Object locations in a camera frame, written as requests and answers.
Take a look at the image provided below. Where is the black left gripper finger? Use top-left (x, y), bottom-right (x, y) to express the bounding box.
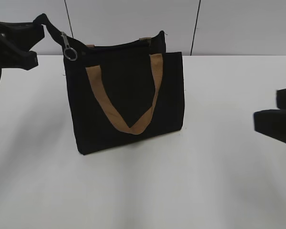
top-left (0, 22), bottom-right (44, 51)
top-left (0, 46), bottom-right (38, 71)

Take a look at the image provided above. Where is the black canvas tote bag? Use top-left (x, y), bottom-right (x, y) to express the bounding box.
top-left (34, 14), bottom-right (185, 155)

